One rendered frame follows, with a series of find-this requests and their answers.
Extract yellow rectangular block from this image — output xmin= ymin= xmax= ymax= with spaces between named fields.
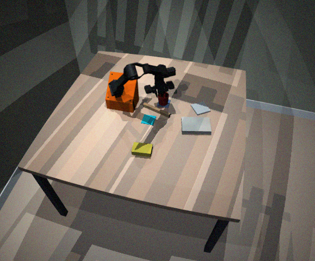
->
xmin=131 ymin=142 xmax=153 ymax=157

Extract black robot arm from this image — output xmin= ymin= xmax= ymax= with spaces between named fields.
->
xmin=108 ymin=62 xmax=176 ymax=96

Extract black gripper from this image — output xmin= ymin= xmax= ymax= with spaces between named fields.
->
xmin=144 ymin=79 xmax=175 ymax=97

